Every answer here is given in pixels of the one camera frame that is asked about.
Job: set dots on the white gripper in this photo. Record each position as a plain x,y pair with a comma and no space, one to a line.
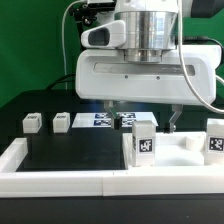
183,76

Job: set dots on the white square table top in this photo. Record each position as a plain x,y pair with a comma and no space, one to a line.
176,149

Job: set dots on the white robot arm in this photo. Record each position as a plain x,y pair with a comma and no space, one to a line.
140,54

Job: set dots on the white marker sheet with tags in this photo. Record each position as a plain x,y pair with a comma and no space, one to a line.
90,120

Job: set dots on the white U-shaped fence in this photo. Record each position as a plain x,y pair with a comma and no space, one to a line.
136,181

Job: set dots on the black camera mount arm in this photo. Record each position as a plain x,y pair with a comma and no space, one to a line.
83,14

